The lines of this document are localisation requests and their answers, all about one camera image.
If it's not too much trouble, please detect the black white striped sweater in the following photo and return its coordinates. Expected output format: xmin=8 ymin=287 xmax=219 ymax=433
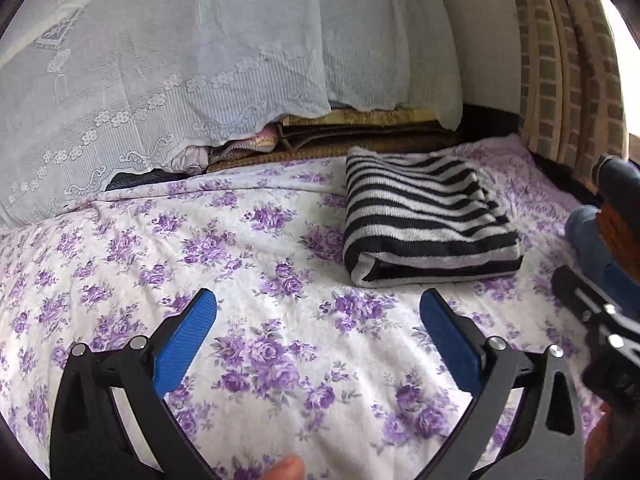
xmin=343 ymin=148 xmax=524 ymax=288

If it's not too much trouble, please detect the person's thumb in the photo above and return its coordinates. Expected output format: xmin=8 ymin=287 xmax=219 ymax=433
xmin=260 ymin=455 xmax=306 ymax=480

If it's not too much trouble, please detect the blue jeans leg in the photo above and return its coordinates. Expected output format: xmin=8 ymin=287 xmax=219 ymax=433
xmin=565 ymin=154 xmax=639 ymax=315

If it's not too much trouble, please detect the purple floral bed sheet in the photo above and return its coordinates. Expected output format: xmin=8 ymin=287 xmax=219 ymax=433
xmin=1 ymin=138 xmax=600 ymax=479

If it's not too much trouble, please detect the beige brick pattern curtain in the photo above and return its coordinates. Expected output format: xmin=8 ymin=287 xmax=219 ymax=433
xmin=515 ymin=0 xmax=629 ymax=180

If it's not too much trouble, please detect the black garment under lace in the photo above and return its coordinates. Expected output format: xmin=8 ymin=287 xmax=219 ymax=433
xmin=105 ymin=169 xmax=189 ymax=191

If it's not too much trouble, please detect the pink folded cloth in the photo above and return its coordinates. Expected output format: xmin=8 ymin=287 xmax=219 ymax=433
xmin=165 ymin=124 xmax=281 ymax=174

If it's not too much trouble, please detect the brown folded blankets stack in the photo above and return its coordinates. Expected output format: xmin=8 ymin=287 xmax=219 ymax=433
xmin=207 ymin=108 xmax=459 ymax=172

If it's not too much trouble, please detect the white lace cover cloth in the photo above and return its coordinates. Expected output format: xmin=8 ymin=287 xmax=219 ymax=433
xmin=1 ymin=0 xmax=462 ymax=228

